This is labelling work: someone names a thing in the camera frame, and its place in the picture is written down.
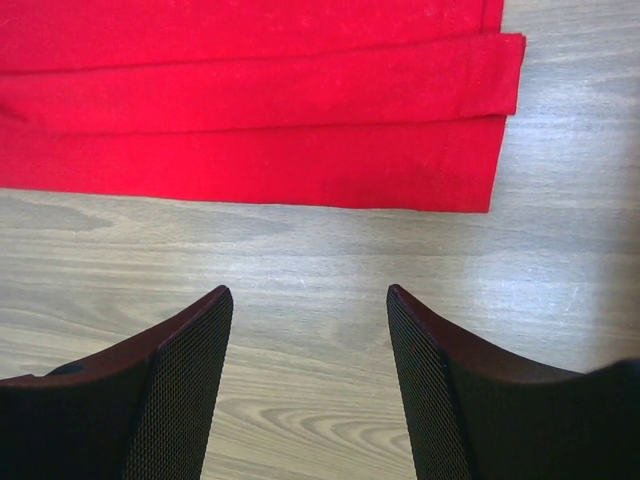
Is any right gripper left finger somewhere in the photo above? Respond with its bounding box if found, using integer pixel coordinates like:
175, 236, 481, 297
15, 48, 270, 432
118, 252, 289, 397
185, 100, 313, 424
1, 286, 233, 479

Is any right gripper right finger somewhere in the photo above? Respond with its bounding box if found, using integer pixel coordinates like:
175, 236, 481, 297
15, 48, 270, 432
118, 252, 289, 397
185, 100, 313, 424
386, 285, 639, 479

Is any red t-shirt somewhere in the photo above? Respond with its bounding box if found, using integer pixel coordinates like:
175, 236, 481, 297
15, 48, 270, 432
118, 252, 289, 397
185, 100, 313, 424
1, 1, 526, 213

